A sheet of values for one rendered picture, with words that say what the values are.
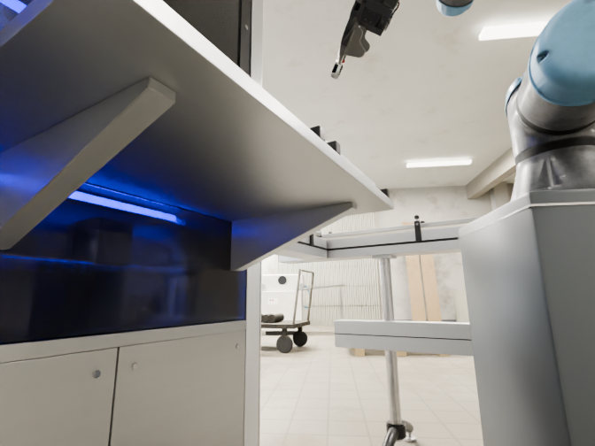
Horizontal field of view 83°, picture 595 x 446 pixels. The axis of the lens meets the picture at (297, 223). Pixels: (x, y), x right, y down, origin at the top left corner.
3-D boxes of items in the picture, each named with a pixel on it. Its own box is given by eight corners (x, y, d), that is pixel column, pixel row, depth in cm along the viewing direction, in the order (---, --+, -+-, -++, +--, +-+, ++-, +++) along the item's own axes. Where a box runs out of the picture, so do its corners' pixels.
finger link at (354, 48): (353, 75, 79) (372, 34, 73) (331, 65, 80) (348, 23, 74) (357, 73, 82) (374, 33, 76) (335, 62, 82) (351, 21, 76)
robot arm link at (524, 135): (587, 159, 59) (573, 90, 62) (624, 125, 47) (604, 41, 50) (507, 170, 63) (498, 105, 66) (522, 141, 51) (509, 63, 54)
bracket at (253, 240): (230, 270, 87) (231, 220, 90) (237, 271, 89) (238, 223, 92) (354, 262, 70) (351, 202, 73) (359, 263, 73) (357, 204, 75)
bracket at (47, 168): (-25, 247, 45) (-7, 156, 47) (3, 249, 47) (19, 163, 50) (136, 213, 28) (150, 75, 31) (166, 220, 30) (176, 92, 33)
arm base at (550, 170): (583, 219, 60) (573, 166, 62) (664, 194, 46) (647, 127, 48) (494, 222, 62) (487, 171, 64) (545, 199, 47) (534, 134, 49)
